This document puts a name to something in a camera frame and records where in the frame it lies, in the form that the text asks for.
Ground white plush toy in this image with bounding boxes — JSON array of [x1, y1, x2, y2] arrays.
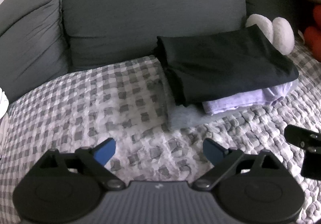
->
[[245, 14, 295, 55]]

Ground lavender folded garment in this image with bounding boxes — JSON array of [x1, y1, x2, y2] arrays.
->
[[202, 80, 298, 115]]

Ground grey checked quilt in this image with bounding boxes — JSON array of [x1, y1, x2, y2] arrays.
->
[[1, 40, 320, 223]]

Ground orange plush pumpkin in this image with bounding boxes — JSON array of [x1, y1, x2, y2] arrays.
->
[[304, 5, 321, 62]]

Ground black garment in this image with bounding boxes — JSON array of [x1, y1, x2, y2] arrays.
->
[[153, 24, 299, 107]]

